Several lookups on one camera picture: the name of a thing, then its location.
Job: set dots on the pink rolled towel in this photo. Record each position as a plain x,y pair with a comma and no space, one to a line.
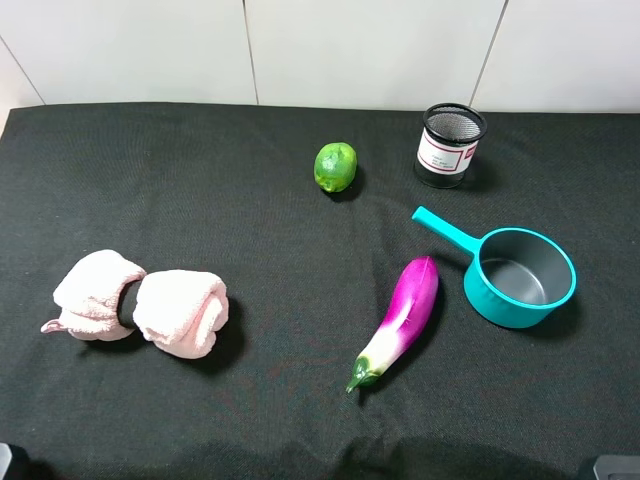
105,297

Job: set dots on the grey base corner right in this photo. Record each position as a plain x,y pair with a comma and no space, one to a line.
617,467

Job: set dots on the purple toy eggplant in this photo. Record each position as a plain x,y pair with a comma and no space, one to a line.
411,304

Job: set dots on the teal saucepan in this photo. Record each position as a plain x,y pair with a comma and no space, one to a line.
516,278

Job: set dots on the green lime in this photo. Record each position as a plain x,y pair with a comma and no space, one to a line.
335,167

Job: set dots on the black mesh pen cup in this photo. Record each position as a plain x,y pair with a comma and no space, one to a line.
450,136

